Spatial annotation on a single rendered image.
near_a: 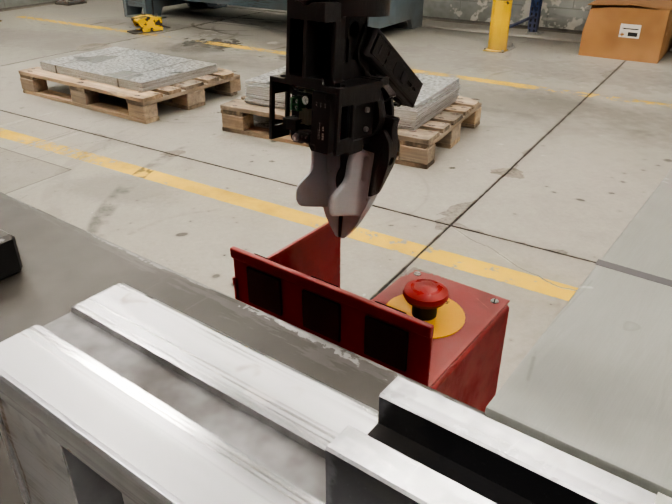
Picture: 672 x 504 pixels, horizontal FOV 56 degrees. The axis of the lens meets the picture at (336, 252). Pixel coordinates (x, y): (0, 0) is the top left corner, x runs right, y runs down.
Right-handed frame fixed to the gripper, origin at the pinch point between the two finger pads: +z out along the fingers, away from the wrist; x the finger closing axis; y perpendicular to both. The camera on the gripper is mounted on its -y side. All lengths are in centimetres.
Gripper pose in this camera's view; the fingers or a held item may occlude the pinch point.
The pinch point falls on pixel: (346, 221)
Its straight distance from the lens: 60.5
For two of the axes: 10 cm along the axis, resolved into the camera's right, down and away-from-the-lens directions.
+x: 8.0, 2.9, -5.2
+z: -0.5, 9.1, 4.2
